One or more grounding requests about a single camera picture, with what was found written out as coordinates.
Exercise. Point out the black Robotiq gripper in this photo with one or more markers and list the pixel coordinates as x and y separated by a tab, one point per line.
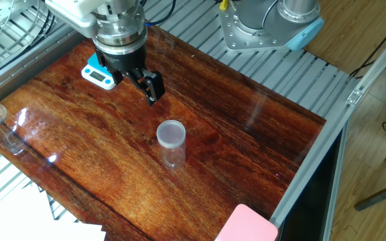
122	57

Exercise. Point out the blue and white kitchen scale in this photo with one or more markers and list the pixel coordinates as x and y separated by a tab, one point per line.
96	76

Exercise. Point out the pink kitchen scale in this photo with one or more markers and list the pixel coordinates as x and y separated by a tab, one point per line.
246	226

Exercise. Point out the silver robot mounting plate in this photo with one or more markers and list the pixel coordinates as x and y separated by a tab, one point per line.
236	33

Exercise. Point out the yellow tag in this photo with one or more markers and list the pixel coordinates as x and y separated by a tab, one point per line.
224	4

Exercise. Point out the white paper sheet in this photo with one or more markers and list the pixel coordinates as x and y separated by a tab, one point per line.
18	221

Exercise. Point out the black flat panel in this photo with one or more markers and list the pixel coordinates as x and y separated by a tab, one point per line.
313	201

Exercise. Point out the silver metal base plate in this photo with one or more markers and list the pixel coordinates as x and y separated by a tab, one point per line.
2	10

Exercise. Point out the aluminium frame rail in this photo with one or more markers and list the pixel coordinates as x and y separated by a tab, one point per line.
313	160

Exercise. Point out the metal corner bracket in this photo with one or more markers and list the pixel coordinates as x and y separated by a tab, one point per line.
354	97

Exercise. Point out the aluminium frame post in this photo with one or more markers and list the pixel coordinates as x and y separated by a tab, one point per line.
384	57

